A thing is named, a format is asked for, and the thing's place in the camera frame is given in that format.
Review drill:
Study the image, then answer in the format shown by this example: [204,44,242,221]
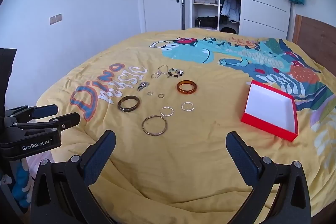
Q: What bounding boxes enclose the silver chain necklace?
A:
[151,65,170,79]

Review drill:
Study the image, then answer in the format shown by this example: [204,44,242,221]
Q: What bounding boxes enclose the folded dark clothes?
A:
[196,16,219,28]

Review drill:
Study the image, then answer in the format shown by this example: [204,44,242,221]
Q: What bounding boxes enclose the wall switch plate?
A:
[49,13,63,25]

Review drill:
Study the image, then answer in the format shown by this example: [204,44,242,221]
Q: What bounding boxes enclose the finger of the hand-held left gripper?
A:
[4,104,59,124]
[15,112,81,136]

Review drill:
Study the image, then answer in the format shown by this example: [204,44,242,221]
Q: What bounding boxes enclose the dark brown bangle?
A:
[118,96,140,112]

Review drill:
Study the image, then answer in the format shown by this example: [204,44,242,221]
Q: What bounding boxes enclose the wooden headboard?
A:
[293,14,336,75]

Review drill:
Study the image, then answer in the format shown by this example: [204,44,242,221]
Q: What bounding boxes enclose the yellow printed blanket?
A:
[35,28,336,224]

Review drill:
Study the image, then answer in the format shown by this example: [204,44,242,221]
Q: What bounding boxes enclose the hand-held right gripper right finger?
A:
[226,131,311,224]

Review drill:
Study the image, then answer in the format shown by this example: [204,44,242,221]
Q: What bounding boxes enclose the large thin metal bangle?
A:
[142,115,168,136]

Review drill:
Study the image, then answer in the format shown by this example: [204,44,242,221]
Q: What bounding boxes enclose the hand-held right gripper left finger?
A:
[30,130,116,224]

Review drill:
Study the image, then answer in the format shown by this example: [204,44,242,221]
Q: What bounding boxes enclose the amber bangle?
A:
[176,80,198,95]

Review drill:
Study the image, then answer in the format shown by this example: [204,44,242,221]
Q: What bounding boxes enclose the blue plush toy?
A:
[12,161,33,209]

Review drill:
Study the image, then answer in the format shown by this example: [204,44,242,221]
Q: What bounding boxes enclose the red cardboard box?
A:
[241,80,299,142]

